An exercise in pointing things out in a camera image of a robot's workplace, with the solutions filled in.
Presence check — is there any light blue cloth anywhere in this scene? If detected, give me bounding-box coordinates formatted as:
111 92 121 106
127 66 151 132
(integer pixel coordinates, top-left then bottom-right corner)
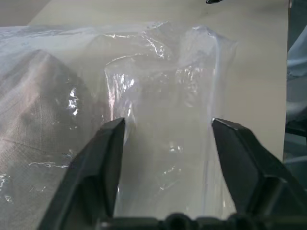
287 28 307 77

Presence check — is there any grey fabric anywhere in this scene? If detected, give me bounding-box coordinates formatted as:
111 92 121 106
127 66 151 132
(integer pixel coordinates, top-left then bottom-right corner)
0 49 116 216

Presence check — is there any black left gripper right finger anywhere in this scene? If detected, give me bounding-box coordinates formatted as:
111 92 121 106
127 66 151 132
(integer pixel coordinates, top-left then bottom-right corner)
210 117 307 230

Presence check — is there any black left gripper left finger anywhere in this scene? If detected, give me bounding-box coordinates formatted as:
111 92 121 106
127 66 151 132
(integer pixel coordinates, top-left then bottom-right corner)
44 117 126 230

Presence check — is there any clear plastic bag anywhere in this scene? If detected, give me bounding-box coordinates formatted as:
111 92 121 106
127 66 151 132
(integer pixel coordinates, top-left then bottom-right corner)
0 21 240 216

